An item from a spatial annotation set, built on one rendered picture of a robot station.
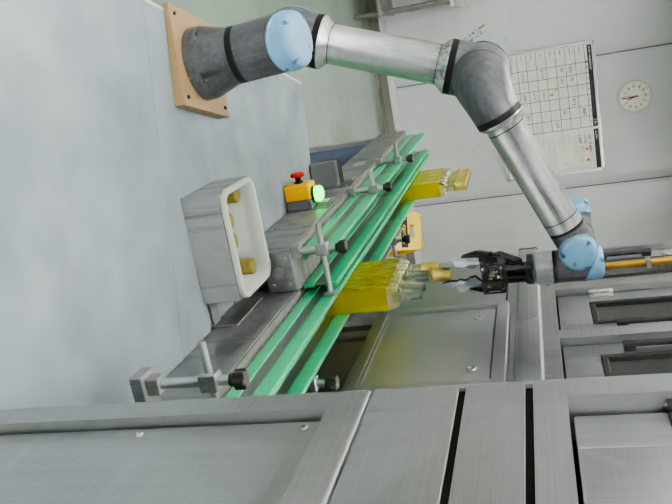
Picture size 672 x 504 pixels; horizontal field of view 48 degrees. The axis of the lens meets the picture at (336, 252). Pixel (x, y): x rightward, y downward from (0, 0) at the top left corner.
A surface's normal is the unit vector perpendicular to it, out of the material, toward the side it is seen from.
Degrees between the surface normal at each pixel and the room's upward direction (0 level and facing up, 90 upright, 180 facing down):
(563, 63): 90
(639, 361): 90
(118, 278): 0
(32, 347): 0
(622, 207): 90
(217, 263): 90
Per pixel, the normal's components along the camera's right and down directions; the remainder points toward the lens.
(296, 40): 0.91, -0.11
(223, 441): -0.18, -0.95
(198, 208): -0.23, 0.29
